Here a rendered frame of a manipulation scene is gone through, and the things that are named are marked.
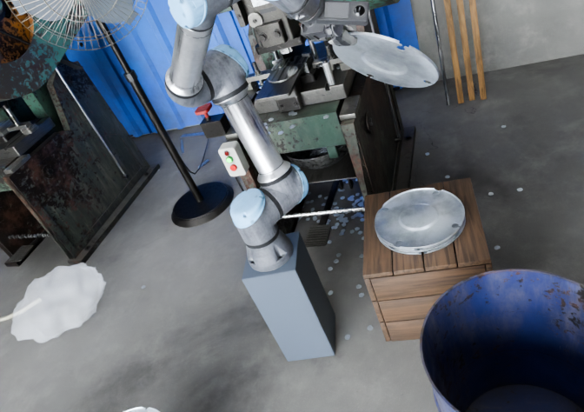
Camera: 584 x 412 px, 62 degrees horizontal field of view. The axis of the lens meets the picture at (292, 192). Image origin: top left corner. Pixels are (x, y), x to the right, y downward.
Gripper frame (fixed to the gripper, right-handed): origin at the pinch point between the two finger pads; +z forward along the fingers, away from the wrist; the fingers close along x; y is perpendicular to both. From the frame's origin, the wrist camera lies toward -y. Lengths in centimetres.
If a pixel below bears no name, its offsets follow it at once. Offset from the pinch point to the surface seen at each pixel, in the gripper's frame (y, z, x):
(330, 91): 37, 53, -2
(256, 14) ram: 58, 29, -26
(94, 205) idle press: 205, 73, 53
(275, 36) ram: 52, 34, -19
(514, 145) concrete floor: -12, 145, 1
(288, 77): 50, 41, -5
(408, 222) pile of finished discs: 1, 49, 44
